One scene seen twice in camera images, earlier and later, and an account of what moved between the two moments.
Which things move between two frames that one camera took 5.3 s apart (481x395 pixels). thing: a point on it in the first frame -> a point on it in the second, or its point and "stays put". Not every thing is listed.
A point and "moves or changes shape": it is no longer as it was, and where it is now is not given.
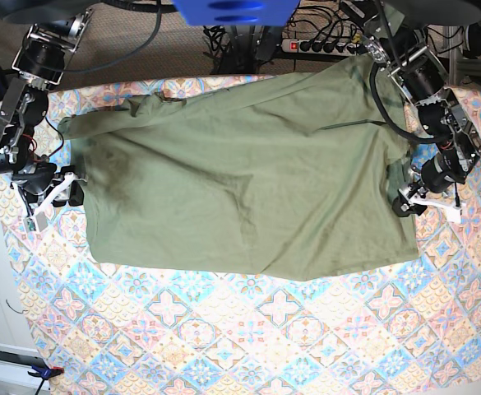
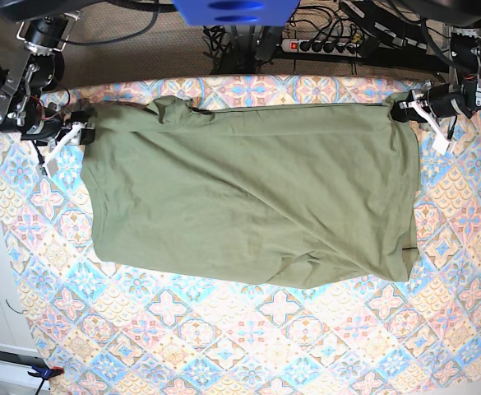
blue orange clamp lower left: [44, 374] stays put
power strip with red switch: [303, 45] stays put
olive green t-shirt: [289, 176] moves or changes shape
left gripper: [47, 184] -> [75, 130]
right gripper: [440, 175] -> [432, 102]
